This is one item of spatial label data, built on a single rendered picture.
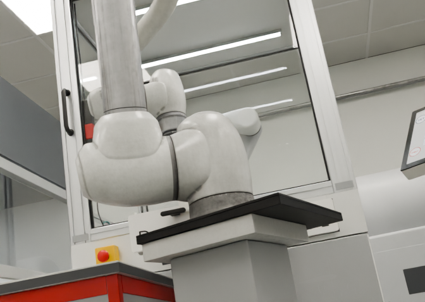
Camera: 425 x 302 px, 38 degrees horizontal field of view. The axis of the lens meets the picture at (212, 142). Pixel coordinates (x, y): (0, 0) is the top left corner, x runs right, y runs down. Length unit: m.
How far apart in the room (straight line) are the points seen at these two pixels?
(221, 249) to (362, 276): 0.83
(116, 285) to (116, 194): 0.27
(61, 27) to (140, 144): 1.27
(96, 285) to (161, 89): 0.62
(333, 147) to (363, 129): 3.43
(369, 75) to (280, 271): 4.45
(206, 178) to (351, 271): 0.82
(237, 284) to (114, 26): 0.64
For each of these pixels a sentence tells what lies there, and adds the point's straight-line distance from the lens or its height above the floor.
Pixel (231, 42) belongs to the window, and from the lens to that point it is 2.33.
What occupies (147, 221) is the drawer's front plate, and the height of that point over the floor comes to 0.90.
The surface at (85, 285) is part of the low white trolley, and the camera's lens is 1.57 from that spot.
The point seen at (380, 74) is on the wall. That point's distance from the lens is 5.74.
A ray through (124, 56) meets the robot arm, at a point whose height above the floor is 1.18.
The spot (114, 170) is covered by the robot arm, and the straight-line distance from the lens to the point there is 1.35.
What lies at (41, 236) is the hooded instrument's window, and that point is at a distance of 2.89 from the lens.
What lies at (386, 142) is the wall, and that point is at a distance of 5.52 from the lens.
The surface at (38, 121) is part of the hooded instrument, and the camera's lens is 3.06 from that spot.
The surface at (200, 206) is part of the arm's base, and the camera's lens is 1.37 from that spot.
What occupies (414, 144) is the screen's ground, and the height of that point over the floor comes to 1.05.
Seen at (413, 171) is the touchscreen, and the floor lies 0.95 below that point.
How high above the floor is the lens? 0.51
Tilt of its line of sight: 19 degrees up
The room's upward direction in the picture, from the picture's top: 10 degrees counter-clockwise
